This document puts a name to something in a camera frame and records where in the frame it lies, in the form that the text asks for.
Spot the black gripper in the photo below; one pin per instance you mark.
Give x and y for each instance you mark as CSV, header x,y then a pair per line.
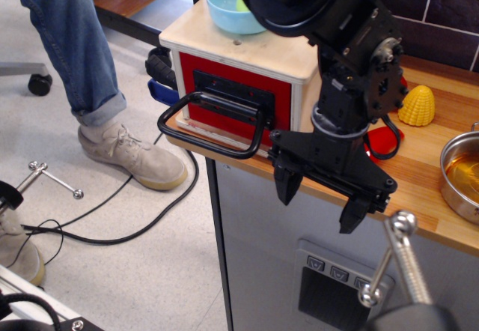
x,y
338,164

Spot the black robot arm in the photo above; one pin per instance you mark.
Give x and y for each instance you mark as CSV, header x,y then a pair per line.
x,y
359,51

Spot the wooden box with red front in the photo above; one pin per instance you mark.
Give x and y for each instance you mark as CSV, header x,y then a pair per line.
x,y
284,67

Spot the red plastic plate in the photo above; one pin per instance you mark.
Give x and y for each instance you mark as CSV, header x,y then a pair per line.
x,y
383,143

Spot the metal clamp screw right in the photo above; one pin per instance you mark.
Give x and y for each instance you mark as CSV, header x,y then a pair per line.
x,y
398,229

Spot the metal clamp screw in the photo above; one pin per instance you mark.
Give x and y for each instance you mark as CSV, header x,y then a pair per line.
x,y
12,196
398,229

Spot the grey control panel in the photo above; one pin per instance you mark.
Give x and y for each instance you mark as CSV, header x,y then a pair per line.
x,y
327,287

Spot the yellow toy corn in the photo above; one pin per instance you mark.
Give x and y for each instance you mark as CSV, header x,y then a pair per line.
x,y
419,107

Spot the steel pot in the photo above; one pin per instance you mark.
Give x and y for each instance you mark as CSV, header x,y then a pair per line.
x,y
459,167

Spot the beige sneaker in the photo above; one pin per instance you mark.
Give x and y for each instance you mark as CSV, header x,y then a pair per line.
x,y
152,166
18,253

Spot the green ball in bowl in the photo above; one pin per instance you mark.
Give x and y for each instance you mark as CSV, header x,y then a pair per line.
x,y
241,6

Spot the light blue bowl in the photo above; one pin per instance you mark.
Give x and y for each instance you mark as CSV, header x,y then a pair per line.
x,y
225,16

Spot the metal clamp screw left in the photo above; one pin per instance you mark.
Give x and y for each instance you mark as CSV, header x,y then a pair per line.
x,y
12,196

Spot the office chair caster base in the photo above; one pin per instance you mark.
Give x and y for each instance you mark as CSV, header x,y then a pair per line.
x,y
40,81

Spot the person leg in jeans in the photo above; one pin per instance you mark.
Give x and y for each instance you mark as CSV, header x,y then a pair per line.
x,y
77,47

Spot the black metal drawer handle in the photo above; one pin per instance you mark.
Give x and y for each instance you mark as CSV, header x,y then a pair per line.
x,y
175,124

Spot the blue black clamp handle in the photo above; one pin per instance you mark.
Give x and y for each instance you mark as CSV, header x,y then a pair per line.
x,y
163,82

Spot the aluminium frame rail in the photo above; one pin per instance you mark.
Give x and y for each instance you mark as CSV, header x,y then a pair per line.
x,y
26,315

